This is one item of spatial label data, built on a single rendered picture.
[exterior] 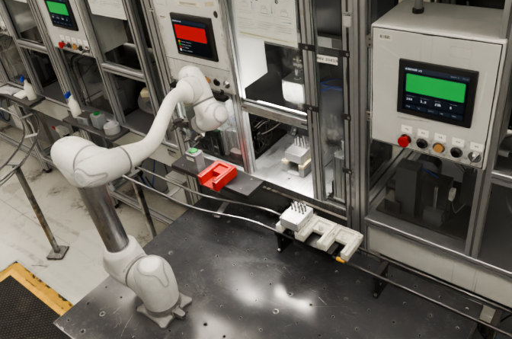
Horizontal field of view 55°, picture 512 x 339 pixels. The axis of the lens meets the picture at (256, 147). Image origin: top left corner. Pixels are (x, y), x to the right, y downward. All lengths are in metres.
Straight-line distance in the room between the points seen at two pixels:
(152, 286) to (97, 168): 0.60
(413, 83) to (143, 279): 1.28
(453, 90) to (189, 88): 1.03
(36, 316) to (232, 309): 1.62
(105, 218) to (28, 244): 2.05
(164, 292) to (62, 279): 1.61
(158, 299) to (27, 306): 1.58
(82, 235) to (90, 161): 2.19
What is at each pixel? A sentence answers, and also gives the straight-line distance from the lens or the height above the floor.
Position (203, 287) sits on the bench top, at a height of 0.68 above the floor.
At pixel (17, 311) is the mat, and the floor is 0.01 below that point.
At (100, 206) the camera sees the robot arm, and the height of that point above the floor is 1.23.
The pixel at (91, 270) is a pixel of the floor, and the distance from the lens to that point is 3.64.
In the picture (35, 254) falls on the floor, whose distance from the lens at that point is 3.97.
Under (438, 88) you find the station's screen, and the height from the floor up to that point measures 1.63.
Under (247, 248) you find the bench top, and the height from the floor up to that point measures 0.68.
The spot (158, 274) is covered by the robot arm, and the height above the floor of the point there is 0.93.
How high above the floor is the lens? 2.42
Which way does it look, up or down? 34 degrees down
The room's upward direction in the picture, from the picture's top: 8 degrees counter-clockwise
